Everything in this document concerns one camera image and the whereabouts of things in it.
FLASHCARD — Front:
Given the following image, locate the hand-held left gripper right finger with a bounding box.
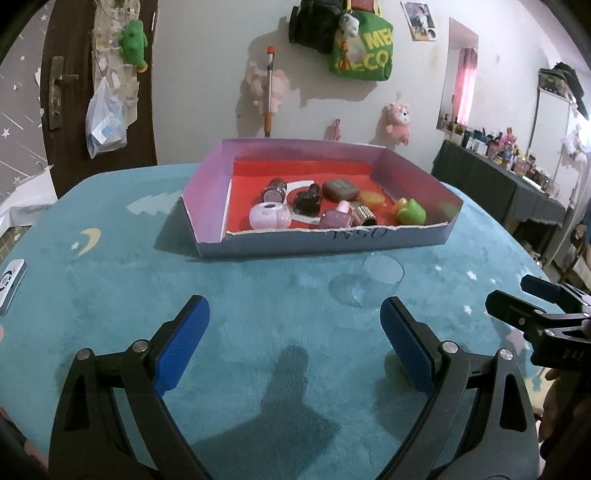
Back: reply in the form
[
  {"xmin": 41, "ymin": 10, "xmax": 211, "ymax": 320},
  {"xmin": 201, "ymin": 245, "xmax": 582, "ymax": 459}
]
[{"xmin": 380, "ymin": 296, "xmax": 541, "ymax": 480}]

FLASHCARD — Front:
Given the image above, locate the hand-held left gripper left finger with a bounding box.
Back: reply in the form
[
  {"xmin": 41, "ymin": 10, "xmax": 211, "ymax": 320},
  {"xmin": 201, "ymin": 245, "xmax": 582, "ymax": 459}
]
[{"xmin": 48, "ymin": 295, "xmax": 213, "ymax": 480}]

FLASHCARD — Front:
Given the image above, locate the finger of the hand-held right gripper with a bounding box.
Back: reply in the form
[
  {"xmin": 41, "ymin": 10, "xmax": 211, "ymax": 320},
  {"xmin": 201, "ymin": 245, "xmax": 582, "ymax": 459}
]
[
  {"xmin": 485, "ymin": 290, "xmax": 591, "ymax": 344},
  {"xmin": 519, "ymin": 274, "xmax": 591, "ymax": 306}
]

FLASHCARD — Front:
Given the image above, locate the clear glass cup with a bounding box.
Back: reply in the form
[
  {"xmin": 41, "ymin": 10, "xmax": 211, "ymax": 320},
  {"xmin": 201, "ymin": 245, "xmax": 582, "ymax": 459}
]
[{"xmin": 330, "ymin": 254, "xmax": 406, "ymax": 308}]

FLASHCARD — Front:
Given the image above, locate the purple cardboard box red lining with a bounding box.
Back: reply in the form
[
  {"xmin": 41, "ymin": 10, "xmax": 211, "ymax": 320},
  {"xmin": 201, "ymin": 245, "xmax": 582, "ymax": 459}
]
[{"xmin": 180, "ymin": 137, "xmax": 464, "ymax": 261}]

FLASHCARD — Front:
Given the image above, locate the green yellow duck toy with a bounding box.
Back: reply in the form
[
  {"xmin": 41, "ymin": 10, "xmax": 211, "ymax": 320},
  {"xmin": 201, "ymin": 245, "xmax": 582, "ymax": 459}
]
[{"xmin": 392, "ymin": 197, "xmax": 427, "ymax": 226}]

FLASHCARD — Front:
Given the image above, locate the purple bottle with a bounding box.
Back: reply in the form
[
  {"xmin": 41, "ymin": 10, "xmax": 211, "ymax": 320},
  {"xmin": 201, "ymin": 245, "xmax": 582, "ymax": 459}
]
[{"xmin": 318, "ymin": 200, "xmax": 354, "ymax": 229}]

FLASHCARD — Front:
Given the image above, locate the black perfume bottle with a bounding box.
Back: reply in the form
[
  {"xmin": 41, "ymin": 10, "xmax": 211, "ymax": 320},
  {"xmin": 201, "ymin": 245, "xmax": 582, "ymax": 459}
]
[{"xmin": 292, "ymin": 183, "xmax": 323, "ymax": 217}]

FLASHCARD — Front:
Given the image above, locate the person's right hand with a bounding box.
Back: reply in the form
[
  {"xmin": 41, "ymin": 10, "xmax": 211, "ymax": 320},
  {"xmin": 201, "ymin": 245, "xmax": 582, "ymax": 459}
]
[{"xmin": 538, "ymin": 368, "xmax": 591, "ymax": 462}]

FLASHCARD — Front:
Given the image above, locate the dark covered side table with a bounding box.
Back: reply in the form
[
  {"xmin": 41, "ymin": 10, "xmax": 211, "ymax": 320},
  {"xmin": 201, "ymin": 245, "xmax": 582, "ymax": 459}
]
[{"xmin": 431, "ymin": 138, "xmax": 569, "ymax": 265}]

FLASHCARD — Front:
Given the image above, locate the studded silver case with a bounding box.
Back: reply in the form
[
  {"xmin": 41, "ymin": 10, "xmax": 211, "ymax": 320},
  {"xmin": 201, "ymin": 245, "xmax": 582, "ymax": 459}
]
[{"xmin": 348, "ymin": 205, "xmax": 376, "ymax": 227}]

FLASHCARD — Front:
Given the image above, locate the row of small bottles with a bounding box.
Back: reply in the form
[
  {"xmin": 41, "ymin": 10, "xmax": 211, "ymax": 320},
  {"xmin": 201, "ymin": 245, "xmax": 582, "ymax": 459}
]
[{"xmin": 438, "ymin": 115, "xmax": 562, "ymax": 195}]

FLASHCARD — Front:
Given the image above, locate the pink round case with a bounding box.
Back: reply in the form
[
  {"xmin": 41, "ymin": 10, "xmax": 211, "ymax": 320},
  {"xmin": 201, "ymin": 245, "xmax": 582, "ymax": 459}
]
[{"xmin": 248, "ymin": 202, "xmax": 294, "ymax": 230}]

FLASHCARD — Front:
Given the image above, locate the white flat device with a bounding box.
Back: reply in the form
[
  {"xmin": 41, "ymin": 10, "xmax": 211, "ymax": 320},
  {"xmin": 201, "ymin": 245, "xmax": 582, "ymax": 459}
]
[{"xmin": 0, "ymin": 260, "xmax": 28, "ymax": 316}]

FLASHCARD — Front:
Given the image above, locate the small dark round jar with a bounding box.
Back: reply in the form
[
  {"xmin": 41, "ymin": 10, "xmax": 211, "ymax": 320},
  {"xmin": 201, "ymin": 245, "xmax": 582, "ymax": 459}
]
[{"xmin": 263, "ymin": 178, "xmax": 290, "ymax": 204}]

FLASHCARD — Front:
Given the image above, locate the pink curtain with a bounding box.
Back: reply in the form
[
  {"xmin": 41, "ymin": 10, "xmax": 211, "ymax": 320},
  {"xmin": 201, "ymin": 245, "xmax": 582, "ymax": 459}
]
[{"xmin": 452, "ymin": 47, "xmax": 478, "ymax": 126}]

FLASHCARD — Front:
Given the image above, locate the white cloth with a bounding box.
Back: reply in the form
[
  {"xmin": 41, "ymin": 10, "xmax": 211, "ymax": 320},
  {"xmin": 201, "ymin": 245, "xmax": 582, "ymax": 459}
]
[{"xmin": 0, "ymin": 164, "xmax": 59, "ymax": 227}]

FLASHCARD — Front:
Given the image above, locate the pink bear plush toy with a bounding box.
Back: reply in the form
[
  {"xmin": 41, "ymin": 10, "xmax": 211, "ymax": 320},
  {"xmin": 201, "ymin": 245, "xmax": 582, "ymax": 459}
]
[{"xmin": 383, "ymin": 102, "xmax": 412, "ymax": 145}]

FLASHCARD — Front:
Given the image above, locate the dark brown door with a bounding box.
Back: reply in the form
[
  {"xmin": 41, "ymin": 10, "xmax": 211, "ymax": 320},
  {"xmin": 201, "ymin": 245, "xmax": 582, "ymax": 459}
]
[{"xmin": 39, "ymin": 0, "xmax": 160, "ymax": 199}]

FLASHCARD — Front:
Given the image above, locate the clear plastic bag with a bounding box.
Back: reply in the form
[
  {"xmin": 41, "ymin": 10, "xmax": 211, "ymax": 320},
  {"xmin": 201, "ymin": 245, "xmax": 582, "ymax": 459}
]
[{"xmin": 85, "ymin": 76, "xmax": 129, "ymax": 160}]

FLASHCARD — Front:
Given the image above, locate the pale pink plush toy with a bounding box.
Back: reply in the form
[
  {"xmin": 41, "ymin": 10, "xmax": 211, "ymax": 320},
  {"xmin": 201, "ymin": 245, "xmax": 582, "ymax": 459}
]
[{"xmin": 245, "ymin": 60, "xmax": 290, "ymax": 114}]

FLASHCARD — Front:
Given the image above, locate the white orange rod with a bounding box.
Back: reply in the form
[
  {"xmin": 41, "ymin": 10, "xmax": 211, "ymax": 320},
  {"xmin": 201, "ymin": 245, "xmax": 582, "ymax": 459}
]
[{"xmin": 263, "ymin": 45, "xmax": 277, "ymax": 138}]

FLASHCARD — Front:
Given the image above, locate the green tote bag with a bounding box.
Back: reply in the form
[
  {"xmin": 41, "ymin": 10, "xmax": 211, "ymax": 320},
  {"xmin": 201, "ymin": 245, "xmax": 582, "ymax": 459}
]
[{"xmin": 329, "ymin": 9, "xmax": 395, "ymax": 82}]

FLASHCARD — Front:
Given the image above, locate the clear hanging organizer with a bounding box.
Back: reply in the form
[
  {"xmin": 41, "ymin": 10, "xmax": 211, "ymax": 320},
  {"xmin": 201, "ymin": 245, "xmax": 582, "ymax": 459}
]
[{"xmin": 92, "ymin": 0, "xmax": 142, "ymax": 126}]

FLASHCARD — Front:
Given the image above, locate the green plush toy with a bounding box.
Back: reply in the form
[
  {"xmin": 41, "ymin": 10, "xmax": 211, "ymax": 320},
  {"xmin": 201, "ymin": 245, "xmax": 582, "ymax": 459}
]
[{"xmin": 117, "ymin": 19, "xmax": 150, "ymax": 74}]

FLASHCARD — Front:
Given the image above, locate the small white plush toy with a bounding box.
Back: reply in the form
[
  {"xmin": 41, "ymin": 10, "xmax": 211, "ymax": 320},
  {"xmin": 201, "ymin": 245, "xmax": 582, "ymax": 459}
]
[{"xmin": 339, "ymin": 11, "xmax": 361, "ymax": 38}]

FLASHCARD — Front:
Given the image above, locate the black bag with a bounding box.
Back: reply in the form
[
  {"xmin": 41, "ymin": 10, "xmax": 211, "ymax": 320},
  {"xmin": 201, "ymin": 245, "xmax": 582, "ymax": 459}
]
[{"xmin": 288, "ymin": 0, "xmax": 345, "ymax": 54}]

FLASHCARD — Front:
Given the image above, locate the brass door handle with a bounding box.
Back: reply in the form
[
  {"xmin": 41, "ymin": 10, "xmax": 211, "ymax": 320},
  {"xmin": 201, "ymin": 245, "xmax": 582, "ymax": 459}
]
[{"xmin": 48, "ymin": 56, "xmax": 81, "ymax": 131}]

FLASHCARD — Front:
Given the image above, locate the wall photo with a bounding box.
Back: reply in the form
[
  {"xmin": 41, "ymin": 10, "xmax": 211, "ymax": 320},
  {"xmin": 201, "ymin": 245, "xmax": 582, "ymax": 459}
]
[{"xmin": 401, "ymin": 1, "xmax": 437, "ymax": 42}]

